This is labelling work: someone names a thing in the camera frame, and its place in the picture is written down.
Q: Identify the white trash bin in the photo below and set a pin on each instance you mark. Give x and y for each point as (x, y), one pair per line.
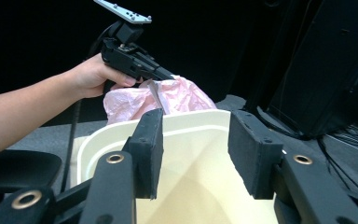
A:
(199, 174)

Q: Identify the pink plastic bag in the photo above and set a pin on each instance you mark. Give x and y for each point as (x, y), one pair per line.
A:
(186, 96)

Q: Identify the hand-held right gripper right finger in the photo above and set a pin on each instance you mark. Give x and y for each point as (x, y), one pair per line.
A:
(254, 155)

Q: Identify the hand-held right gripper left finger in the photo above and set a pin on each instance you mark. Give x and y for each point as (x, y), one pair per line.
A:
(144, 155)

